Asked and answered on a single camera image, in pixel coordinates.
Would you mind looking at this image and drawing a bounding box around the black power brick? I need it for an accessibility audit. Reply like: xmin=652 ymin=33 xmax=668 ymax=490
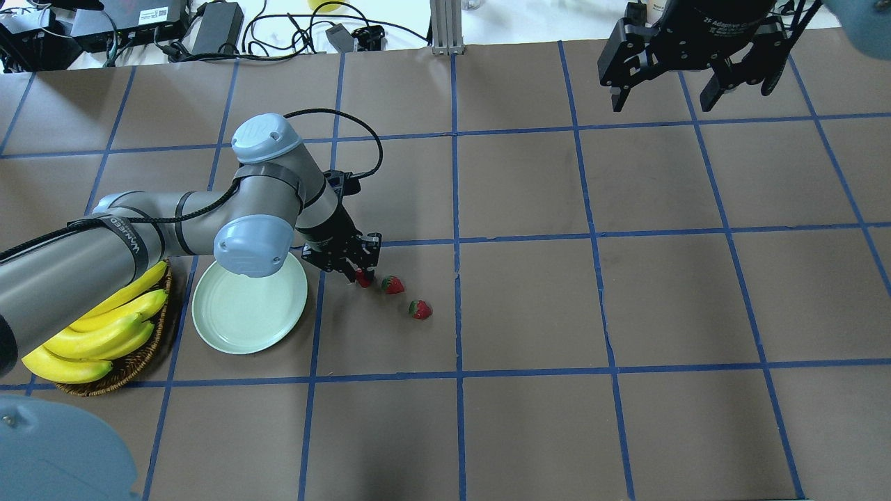
xmin=191 ymin=2 xmax=244 ymax=55

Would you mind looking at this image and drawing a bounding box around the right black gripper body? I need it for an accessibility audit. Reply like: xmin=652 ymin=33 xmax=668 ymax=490
xmin=644 ymin=1 xmax=791 ymax=74

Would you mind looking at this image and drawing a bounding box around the aluminium frame post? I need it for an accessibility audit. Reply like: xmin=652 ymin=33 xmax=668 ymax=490
xmin=429 ymin=0 xmax=465 ymax=55

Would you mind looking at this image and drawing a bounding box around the yellow tape roll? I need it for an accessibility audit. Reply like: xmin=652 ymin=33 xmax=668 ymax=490
xmin=306 ymin=0 xmax=348 ymax=14

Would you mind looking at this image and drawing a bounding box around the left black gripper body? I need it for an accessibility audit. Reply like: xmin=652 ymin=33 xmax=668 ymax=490
xmin=300 ymin=202 xmax=366 ymax=273

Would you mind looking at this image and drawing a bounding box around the red strawberry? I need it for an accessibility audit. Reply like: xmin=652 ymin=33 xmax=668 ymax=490
xmin=408 ymin=299 xmax=433 ymax=320
xmin=354 ymin=269 xmax=375 ymax=288
xmin=381 ymin=275 xmax=405 ymax=295

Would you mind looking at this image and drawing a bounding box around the yellow banana bunch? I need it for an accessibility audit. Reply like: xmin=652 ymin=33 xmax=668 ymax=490
xmin=22 ymin=260 xmax=172 ymax=383

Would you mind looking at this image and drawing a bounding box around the woven wicker basket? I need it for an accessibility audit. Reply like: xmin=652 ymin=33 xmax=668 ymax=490
xmin=53 ymin=302 xmax=178 ymax=397

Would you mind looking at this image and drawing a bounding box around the light green plate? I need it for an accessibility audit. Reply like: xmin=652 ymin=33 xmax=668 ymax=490
xmin=191 ymin=254 xmax=308 ymax=355

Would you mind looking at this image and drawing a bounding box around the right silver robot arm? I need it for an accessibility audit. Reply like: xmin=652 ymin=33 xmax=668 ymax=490
xmin=597 ymin=1 xmax=890 ymax=112

